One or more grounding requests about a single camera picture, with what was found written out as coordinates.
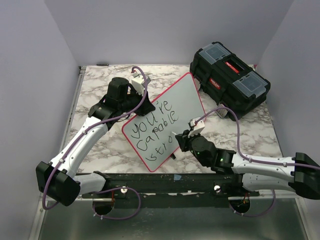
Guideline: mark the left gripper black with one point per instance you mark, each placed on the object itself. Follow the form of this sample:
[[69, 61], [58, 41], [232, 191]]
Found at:
[[146, 107]]

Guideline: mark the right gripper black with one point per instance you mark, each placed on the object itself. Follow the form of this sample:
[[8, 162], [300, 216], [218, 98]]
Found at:
[[183, 139]]

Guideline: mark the pink-framed whiteboard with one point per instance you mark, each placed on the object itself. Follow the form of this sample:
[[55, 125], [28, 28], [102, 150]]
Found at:
[[151, 135]]

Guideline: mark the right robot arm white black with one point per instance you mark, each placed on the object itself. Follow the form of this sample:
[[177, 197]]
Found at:
[[299, 174]]

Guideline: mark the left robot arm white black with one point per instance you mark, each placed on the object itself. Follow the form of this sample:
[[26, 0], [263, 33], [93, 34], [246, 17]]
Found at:
[[58, 179]]

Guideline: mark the blue tape piece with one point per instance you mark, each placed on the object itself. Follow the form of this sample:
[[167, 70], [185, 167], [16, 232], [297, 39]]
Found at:
[[177, 177]]

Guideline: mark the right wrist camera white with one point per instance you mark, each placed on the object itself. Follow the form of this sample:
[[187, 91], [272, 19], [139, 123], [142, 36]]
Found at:
[[196, 126]]

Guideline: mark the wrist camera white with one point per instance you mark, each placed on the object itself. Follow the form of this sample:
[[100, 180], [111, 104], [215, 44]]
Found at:
[[138, 83], [196, 126]]

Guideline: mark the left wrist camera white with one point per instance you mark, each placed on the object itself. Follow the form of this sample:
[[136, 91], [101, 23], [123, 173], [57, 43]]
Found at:
[[138, 83]]

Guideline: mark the black mounting base rail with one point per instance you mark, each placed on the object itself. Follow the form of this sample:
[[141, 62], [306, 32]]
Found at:
[[159, 190]]

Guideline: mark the small black strip at wall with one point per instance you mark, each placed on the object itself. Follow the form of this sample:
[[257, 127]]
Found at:
[[102, 64]]

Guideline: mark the black toolbox with red handle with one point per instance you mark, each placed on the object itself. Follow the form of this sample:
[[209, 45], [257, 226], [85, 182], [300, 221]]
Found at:
[[228, 80]]

